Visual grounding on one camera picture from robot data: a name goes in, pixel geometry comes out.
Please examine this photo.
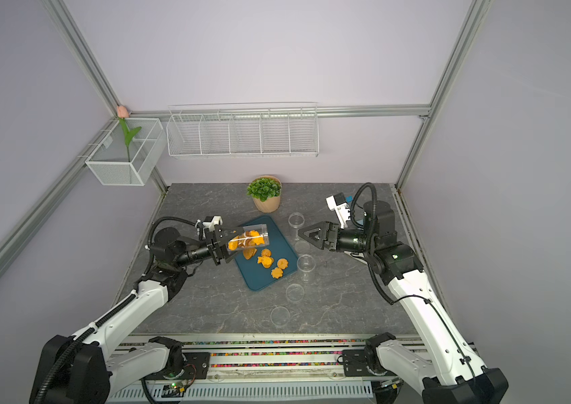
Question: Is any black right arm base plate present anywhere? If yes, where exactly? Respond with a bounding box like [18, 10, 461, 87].
[337, 348, 376, 377]

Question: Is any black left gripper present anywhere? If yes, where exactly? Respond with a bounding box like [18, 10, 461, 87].
[175, 226, 247, 269]

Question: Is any orange flower shaped cookie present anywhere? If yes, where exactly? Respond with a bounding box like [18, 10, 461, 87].
[271, 268, 284, 279]

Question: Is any white wire wall shelf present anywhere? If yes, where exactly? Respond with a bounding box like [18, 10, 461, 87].
[167, 102, 320, 158]

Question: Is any pink artificial tulip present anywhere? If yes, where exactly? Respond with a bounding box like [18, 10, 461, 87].
[116, 105, 141, 163]

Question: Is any clear cookie jar front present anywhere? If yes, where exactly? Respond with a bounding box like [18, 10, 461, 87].
[227, 224, 269, 251]

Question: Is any orange fish shaped cookie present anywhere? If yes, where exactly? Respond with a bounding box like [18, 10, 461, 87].
[258, 256, 275, 269]

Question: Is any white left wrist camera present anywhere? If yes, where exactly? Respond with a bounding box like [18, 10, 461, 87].
[196, 215, 223, 232]

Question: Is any white mesh wall basket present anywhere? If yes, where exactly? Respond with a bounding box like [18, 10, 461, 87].
[86, 118, 167, 186]

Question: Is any orange heart shaped cookie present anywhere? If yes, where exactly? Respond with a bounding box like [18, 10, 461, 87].
[243, 247, 257, 260]

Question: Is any orange round scalloped cookie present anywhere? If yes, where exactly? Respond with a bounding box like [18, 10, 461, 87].
[277, 259, 289, 269]

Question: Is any green plant in pot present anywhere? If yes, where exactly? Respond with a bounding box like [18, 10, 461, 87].
[247, 176, 282, 213]

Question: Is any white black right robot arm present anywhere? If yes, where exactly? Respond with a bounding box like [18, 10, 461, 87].
[297, 183, 509, 403]

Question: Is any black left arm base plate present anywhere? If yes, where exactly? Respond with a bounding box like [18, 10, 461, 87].
[147, 351, 211, 380]

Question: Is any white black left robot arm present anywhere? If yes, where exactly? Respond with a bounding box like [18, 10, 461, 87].
[29, 216, 244, 403]

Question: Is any teal plastic tray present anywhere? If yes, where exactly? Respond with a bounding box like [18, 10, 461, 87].
[235, 215, 298, 291]

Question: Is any clear jar lid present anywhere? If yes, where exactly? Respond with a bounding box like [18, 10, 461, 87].
[286, 284, 305, 303]
[270, 306, 291, 328]
[295, 240, 311, 255]

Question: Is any clear cookie jar back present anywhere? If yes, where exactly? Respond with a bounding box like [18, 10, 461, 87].
[297, 254, 317, 282]

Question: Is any clear cookie jar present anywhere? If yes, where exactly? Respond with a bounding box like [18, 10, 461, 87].
[288, 212, 306, 242]
[297, 254, 317, 282]
[227, 224, 269, 251]

